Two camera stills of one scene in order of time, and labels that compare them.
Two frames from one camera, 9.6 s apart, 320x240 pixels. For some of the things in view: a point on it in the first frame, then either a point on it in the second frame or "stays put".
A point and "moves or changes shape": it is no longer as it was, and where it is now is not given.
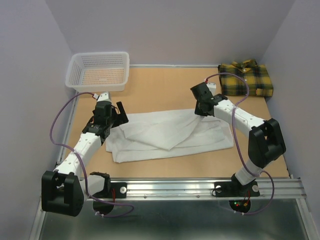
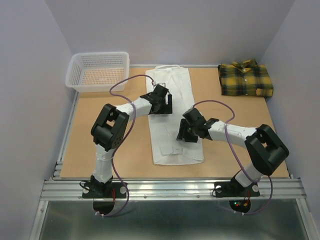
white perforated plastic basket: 102,72 stays put
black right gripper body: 198,109 to 194,128
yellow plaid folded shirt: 257,76 stays put
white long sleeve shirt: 150,134 moves or changes shape
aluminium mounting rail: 270,188 stays put
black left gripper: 120,118 to 167,108
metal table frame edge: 36,233 stays put
